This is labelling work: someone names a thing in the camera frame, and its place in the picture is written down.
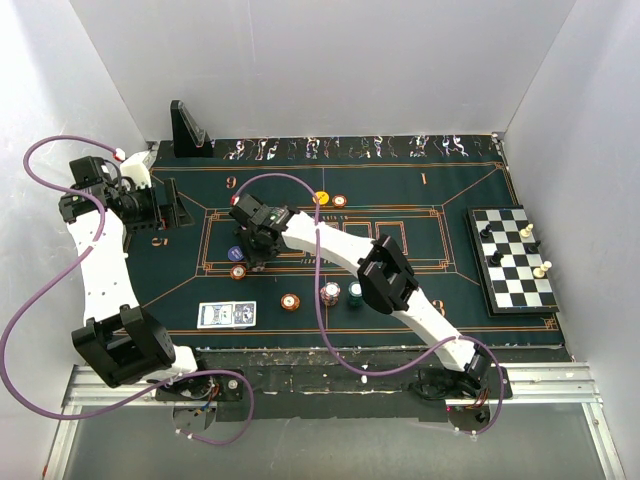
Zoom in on white chess piece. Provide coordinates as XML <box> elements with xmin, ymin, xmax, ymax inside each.
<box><xmin>519</xmin><ymin>223</ymin><xmax>534</xmax><ymax>238</ymax></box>
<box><xmin>533</xmin><ymin>261</ymin><xmax>552</xmax><ymax>279</ymax></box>

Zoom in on black chess piece right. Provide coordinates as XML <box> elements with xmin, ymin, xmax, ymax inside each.
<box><xmin>527</xmin><ymin>241</ymin><xmax>541</xmax><ymax>254</ymax></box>

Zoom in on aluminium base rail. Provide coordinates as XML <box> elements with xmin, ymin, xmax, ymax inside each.
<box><xmin>44</xmin><ymin>362</ymin><xmax>625</xmax><ymax>479</ymax></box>

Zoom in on blue playing card deck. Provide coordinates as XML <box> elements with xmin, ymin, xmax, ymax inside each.
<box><xmin>197</xmin><ymin>301</ymin><xmax>257</xmax><ymax>329</ymax></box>

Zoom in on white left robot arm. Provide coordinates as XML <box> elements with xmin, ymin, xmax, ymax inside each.
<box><xmin>59</xmin><ymin>151</ymin><xmax>213</xmax><ymax>400</ymax></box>

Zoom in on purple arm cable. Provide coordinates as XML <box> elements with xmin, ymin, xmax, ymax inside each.
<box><xmin>0</xmin><ymin>135</ymin><xmax>255</xmax><ymax>448</ymax></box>
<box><xmin>234</xmin><ymin>173</ymin><xmax>505</xmax><ymax>437</ymax></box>

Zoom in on black chess piece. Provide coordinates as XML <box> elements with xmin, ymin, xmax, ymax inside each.
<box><xmin>527</xmin><ymin>241</ymin><xmax>541</xmax><ymax>254</ymax></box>
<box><xmin>479</xmin><ymin>224</ymin><xmax>492</xmax><ymax>239</ymax></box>
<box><xmin>489</xmin><ymin>250</ymin><xmax>504</xmax><ymax>266</ymax></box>

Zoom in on purple small blind button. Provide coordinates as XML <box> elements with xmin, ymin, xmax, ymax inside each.
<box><xmin>227</xmin><ymin>245</ymin><xmax>244</xmax><ymax>262</ymax></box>

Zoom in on orange poker chip stack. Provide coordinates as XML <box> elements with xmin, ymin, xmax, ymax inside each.
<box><xmin>280</xmin><ymin>293</ymin><xmax>300</xmax><ymax>311</ymax></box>

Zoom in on black card shoe holder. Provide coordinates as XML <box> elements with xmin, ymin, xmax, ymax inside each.
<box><xmin>170</xmin><ymin>100</ymin><xmax>214</xmax><ymax>158</ymax></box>

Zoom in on green poker chip stack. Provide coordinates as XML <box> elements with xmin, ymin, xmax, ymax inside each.
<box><xmin>348</xmin><ymin>281</ymin><xmax>363</xmax><ymax>307</ymax></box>

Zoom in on yellow big blind button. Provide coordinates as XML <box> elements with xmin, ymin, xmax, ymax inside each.
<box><xmin>312</xmin><ymin>190</ymin><xmax>331</xmax><ymax>205</ymax></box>

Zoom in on black white chessboard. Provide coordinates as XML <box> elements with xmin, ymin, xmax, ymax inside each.
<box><xmin>466</xmin><ymin>205</ymin><xmax>559</xmax><ymax>316</ymax></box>

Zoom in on white chess piece lower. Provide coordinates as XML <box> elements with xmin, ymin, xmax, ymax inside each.
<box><xmin>533</xmin><ymin>261</ymin><xmax>552</xmax><ymax>279</ymax></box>

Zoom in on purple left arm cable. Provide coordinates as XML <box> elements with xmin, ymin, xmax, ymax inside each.
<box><xmin>0</xmin><ymin>135</ymin><xmax>255</xmax><ymax>448</ymax></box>

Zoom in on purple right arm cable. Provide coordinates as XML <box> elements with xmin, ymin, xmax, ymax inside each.
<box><xmin>234</xmin><ymin>173</ymin><xmax>505</xmax><ymax>437</ymax></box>

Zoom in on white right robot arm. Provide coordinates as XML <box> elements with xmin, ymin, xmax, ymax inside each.
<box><xmin>229</xmin><ymin>193</ymin><xmax>491</xmax><ymax>398</ymax></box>

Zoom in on white chess piece upper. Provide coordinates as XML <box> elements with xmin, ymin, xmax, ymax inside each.
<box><xmin>519</xmin><ymin>223</ymin><xmax>534</xmax><ymax>238</ymax></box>

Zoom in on black chess piece left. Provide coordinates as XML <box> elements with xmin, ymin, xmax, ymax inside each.
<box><xmin>479</xmin><ymin>224</ymin><xmax>492</xmax><ymax>239</ymax></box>

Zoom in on black chess piece middle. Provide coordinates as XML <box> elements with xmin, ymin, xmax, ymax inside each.
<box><xmin>489</xmin><ymin>250</ymin><xmax>504</xmax><ymax>266</ymax></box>

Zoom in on orange chips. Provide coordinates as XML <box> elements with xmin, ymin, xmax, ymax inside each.
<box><xmin>230</xmin><ymin>264</ymin><xmax>247</xmax><ymax>280</ymax></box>
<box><xmin>332</xmin><ymin>195</ymin><xmax>347</xmax><ymax>208</ymax></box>

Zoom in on dark green poker mat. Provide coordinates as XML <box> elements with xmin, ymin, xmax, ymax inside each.
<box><xmin>128</xmin><ymin>135</ymin><xmax>564</xmax><ymax>349</ymax></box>

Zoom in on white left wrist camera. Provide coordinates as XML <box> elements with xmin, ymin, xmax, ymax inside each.
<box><xmin>120</xmin><ymin>150</ymin><xmax>152</xmax><ymax>189</ymax></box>

